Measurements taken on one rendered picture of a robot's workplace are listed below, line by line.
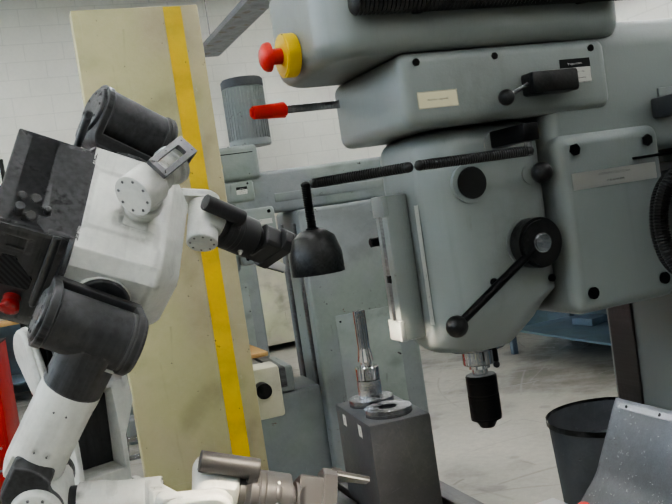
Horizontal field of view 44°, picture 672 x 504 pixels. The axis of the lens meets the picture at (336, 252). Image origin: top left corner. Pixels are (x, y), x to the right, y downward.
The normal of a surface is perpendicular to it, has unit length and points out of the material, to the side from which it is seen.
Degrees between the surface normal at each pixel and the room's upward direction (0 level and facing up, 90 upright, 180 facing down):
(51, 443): 105
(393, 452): 90
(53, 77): 90
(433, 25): 90
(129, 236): 57
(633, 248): 90
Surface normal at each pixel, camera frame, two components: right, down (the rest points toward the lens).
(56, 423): 0.15, 0.29
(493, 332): 0.38, 0.53
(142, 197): -0.42, 0.53
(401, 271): 0.37, 0.00
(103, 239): 0.45, -0.58
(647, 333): -0.92, 0.15
